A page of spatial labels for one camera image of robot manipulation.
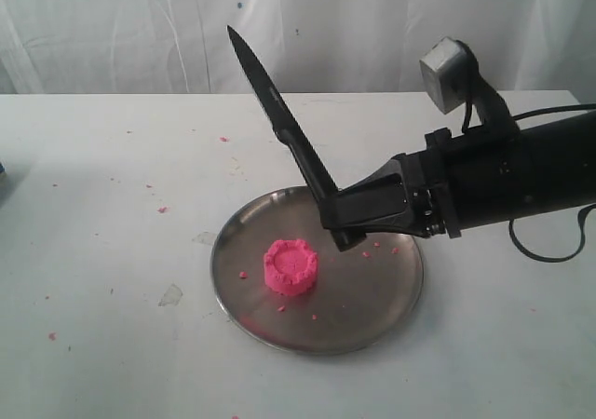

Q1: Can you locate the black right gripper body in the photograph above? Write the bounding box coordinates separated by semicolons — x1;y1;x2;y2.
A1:
393;128;461;238

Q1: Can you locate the black kitchen knife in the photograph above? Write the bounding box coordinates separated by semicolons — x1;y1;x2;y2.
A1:
226;24;358;252

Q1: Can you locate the pink clay lump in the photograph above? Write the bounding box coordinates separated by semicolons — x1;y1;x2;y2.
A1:
263;239;318;296

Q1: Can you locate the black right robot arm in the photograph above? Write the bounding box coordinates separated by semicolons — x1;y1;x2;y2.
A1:
319;112;595;237

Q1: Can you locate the round steel plate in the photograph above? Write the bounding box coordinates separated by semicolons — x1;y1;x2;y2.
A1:
210;187;424;355

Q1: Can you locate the white backdrop sheet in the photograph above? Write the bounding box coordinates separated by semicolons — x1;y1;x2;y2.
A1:
1;0;595;101

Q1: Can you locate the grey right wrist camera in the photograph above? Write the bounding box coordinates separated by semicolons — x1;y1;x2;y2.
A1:
419;37;468;115

